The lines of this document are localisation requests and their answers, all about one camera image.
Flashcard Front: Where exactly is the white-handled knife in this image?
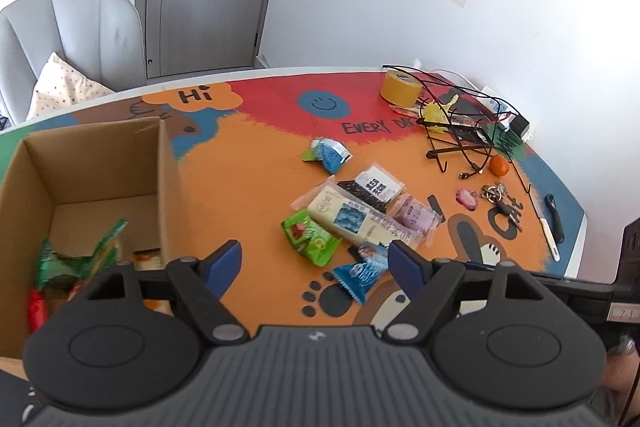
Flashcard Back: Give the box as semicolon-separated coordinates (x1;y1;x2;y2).
527;189;562;263

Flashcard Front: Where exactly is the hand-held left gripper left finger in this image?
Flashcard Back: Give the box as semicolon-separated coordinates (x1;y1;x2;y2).
70;239;251;347

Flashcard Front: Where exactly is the black usb cable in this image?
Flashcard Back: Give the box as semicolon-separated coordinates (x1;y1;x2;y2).
459;142;493;180

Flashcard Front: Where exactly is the long white snack packet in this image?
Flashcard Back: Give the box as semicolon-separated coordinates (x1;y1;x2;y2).
291;178;426;250

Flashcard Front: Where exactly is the yellow crumpled wrapper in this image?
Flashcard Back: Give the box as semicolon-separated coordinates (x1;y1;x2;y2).
422;96;460;124

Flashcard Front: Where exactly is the white dotted pillow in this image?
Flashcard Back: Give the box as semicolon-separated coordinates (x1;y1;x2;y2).
25;52;117;122

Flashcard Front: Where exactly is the bunch of keys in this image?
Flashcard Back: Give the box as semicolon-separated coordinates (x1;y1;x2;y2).
481;182;526;233

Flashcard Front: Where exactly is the green red snack packet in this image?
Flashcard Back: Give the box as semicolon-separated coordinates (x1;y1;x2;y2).
280;209;343;267

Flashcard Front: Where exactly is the grey chair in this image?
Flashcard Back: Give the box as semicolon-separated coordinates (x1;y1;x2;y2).
0;0;146;125

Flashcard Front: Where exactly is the white power strip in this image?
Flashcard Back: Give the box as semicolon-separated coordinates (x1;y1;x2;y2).
480;84;533;140

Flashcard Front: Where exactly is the red white snack packet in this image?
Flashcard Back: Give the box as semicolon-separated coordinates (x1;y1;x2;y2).
27;289;48;333

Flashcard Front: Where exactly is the black power adapter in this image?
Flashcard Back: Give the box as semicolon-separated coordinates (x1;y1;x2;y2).
507;112;532;140

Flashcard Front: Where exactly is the colourful printed table mat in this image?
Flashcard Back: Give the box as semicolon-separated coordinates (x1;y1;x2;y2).
0;69;586;423

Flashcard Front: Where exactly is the person's right hand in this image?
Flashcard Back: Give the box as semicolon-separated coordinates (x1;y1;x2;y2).
602;339;640;390

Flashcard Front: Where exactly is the brown cardboard box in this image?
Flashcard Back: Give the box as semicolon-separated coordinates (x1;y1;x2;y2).
0;116;183;360

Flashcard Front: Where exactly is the black wire rack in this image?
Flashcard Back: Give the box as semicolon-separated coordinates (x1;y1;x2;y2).
382;64;521;172

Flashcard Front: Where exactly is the pink purple snack packet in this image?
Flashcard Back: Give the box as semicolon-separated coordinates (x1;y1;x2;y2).
392;194;446;248

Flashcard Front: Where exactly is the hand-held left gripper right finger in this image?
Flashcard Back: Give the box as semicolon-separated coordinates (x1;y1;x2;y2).
384;239;568;342

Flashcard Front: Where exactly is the blue green white snack packet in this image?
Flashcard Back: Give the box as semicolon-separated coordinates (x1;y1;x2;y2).
301;137;352;174

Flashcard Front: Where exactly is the yellow tape roll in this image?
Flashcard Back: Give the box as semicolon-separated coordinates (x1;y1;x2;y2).
380;69;425;108

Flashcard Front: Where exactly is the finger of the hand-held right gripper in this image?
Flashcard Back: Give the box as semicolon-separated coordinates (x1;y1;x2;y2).
520;270;621;290

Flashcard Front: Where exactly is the black white checked snack packet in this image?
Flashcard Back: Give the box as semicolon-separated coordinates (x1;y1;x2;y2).
337;163;405;214

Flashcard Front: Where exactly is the black handled tool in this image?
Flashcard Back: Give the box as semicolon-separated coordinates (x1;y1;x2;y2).
544;194;566;243

